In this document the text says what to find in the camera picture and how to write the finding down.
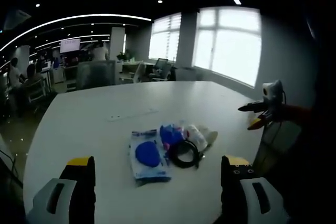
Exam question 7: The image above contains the white office chair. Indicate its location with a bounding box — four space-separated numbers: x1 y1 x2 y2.
132 62 146 83

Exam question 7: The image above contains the small blue plastic packet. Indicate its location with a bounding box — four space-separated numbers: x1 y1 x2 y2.
159 123 185 149

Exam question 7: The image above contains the white chair beside table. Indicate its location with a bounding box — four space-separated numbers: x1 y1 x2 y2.
261 121 303 158

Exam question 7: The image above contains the large bright window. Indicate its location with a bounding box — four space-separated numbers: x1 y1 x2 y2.
192 7 263 88

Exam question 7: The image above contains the grey mesh office chair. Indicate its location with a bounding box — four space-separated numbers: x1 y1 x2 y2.
75 59 117 91

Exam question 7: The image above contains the window with blinds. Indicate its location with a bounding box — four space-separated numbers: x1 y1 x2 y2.
148 12 182 61

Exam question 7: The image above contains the white table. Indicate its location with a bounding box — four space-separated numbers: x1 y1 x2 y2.
23 80 266 224

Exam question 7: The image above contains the black cable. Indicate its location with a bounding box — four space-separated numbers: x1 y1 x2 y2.
170 140 206 169

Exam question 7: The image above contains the white frame chair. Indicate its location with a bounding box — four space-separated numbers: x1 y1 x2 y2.
25 78 51 103

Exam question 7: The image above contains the curved ceiling light strip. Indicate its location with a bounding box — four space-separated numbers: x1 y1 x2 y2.
0 13 153 52

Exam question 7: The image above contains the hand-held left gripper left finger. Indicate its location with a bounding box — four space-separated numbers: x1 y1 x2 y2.
26 155 97 224

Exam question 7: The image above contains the black office chair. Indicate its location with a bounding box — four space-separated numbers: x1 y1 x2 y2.
150 58 171 80

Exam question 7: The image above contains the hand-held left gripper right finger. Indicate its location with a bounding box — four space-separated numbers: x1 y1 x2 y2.
220 154 287 224

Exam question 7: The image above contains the green potted plant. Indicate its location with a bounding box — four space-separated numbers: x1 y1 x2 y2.
116 49 135 62

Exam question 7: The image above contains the hanging display screen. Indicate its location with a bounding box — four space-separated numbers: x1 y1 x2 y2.
59 38 80 54

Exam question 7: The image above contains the packet with blue oval item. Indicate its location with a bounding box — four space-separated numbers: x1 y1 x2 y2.
129 129 173 183

